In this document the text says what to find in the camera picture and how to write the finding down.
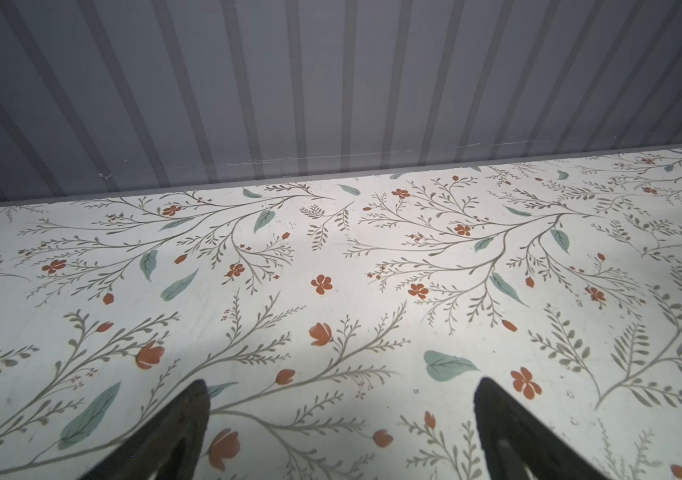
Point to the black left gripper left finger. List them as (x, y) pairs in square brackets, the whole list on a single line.
[(167, 446)]

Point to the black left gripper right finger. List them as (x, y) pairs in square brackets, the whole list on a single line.
[(519, 446)]

